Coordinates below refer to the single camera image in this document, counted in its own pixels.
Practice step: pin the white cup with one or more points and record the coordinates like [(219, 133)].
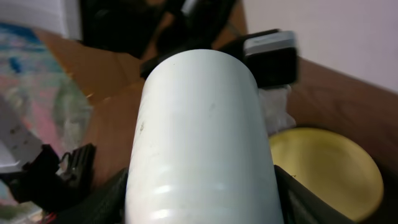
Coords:
[(200, 152)]

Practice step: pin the white tissue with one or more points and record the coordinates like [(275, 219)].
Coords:
[(273, 104)]

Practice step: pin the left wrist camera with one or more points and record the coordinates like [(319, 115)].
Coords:
[(272, 58)]

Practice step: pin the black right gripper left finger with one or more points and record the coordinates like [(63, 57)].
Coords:
[(102, 206)]

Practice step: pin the yellow plate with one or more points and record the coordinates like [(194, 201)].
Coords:
[(334, 168)]

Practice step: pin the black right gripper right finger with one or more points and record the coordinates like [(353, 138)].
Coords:
[(301, 206)]

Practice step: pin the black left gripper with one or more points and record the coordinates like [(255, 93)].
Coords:
[(127, 26)]

